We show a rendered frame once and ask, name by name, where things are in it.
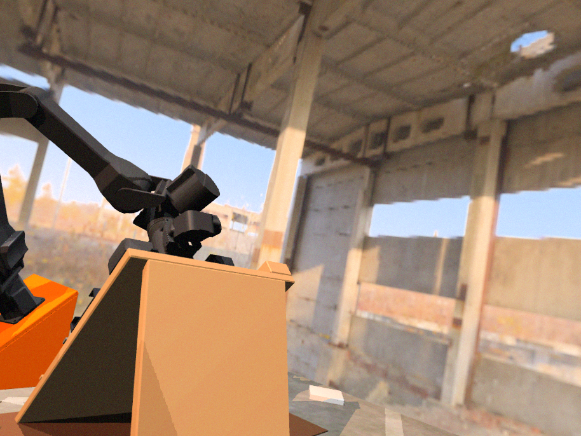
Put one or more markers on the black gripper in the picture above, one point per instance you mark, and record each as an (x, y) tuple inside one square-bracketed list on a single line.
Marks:
[(156, 245)]

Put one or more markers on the white rectangular card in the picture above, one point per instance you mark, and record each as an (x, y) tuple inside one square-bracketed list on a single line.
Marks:
[(326, 395)]

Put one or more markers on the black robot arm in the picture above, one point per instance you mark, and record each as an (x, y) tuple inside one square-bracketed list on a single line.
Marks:
[(123, 184)]

